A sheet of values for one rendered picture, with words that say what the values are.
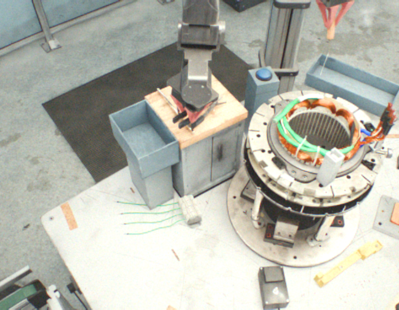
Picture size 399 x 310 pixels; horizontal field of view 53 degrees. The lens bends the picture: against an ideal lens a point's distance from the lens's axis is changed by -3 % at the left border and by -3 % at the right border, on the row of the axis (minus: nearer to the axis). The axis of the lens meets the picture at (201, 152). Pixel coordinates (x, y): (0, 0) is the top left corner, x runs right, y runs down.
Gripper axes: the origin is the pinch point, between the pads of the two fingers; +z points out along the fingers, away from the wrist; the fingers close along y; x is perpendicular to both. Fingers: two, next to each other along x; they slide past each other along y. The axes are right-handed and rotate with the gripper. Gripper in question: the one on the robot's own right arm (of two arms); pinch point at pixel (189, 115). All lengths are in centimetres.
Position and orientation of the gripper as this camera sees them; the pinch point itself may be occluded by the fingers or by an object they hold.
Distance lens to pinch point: 94.9
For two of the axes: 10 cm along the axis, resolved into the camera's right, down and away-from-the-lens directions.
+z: -1.1, 5.8, 8.1
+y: 6.8, 6.3, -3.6
